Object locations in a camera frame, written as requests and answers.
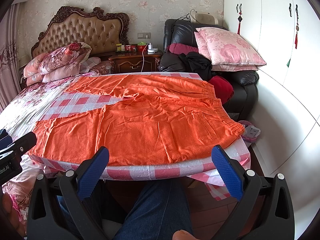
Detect dark wooden nightstand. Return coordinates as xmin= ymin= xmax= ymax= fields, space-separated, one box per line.
xmin=108 ymin=51 xmax=162 ymax=74

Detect black garment on armchair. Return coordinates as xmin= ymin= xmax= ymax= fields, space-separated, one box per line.
xmin=178 ymin=51 xmax=213 ymax=81

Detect white wardrobe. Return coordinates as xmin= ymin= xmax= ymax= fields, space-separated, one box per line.
xmin=224 ymin=0 xmax=319 ymax=237

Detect black leather armchair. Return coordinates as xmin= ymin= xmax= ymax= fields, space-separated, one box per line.
xmin=158 ymin=19 xmax=259 ymax=121

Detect folded pink floral quilt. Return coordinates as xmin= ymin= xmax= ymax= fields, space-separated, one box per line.
xmin=23 ymin=42 xmax=92 ymax=86

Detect floral pink bed sheet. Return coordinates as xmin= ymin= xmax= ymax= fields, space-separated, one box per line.
xmin=1 ymin=77 xmax=103 ymax=229

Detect wall power socket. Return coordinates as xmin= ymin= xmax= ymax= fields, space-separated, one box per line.
xmin=137 ymin=33 xmax=151 ymax=39

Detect red cup on nightstand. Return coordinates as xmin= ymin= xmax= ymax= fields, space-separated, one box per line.
xmin=137 ymin=44 xmax=147 ymax=53

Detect red cushion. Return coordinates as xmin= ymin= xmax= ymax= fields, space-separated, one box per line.
xmin=208 ymin=76 xmax=234 ymax=104

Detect white charger cable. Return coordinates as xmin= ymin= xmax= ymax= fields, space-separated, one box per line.
xmin=140 ymin=39 xmax=153 ymax=73

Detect pink basket on floor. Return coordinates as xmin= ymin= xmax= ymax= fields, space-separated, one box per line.
xmin=239 ymin=120 xmax=261 ymax=147

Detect red tassel wardrobe ornament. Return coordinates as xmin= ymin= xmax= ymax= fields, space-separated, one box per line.
xmin=236 ymin=3 xmax=242 ymax=35

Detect maroon garment on armchair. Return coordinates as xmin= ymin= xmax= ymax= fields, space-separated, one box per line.
xmin=167 ymin=43 xmax=199 ymax=55

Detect orange pants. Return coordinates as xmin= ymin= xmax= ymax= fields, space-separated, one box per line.
xmin=30 ymin=75 xmax=244 ymax=166

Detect red white checkered tablecloth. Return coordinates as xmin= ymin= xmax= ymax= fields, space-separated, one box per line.
xmin=27 ymin=71 xmax=252 ymax=202

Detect pink floral pillow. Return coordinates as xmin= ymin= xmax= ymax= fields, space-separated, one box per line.
xmin=194 ymin=27 xmax=266 ymax=72

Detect pink curtain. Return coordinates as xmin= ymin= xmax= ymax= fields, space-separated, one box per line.
xmin=0 ymin=4 xmax=21 ymax=112

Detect tufted brown bed headboard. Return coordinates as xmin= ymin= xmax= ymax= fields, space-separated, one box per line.
xmin=31 ymin=6 xmax=130 ymax=58

